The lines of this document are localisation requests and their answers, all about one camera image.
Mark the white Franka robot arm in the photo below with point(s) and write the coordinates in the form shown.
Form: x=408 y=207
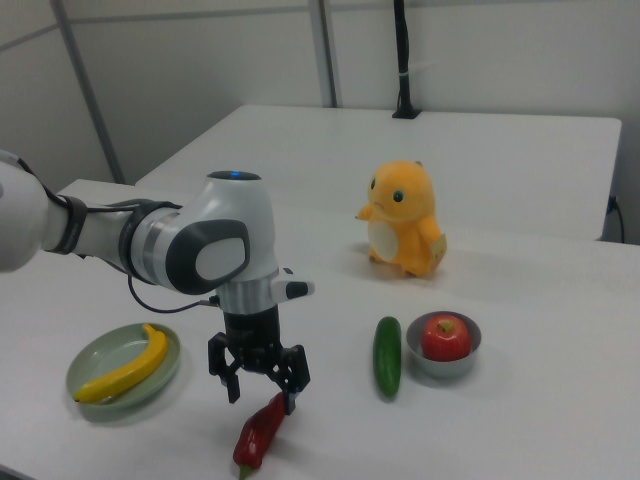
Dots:
x=225 y=220

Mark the green cucumber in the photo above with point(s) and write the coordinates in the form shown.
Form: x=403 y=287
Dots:
x=387 y=357

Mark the orange plush toy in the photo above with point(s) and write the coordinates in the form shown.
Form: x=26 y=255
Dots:
x=405 y=220

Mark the red apple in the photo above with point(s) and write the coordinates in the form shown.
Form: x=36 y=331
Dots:
x=445 y=340

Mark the red chili pepper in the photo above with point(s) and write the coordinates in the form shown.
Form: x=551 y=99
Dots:
x=257 y=435

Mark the yellow banana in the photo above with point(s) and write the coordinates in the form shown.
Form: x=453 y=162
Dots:
x=135 y=372

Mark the grey bowl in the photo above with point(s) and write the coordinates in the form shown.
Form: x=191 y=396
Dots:
x=442 y=367

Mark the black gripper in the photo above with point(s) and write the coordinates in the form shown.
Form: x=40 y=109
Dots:
x=251 y=335

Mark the black camera pole with clamp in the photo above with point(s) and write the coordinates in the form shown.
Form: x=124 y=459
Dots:
x=403 y=50

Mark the light green plastic plate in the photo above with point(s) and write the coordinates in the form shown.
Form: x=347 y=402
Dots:
x=107 y=352

